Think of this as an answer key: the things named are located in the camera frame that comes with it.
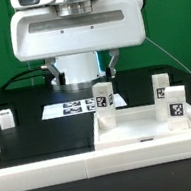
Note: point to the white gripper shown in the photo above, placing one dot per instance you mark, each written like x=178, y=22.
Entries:
x=40, y=34

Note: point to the white square table top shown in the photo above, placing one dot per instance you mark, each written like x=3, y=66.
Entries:
x=135, y=125

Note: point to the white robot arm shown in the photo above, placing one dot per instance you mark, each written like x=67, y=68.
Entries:
x=79, y=69

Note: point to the white sheet with markers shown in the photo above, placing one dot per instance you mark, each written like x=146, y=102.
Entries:
x=75, y=107

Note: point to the white front fence wall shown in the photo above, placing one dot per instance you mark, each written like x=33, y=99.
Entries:
x=84, y=166

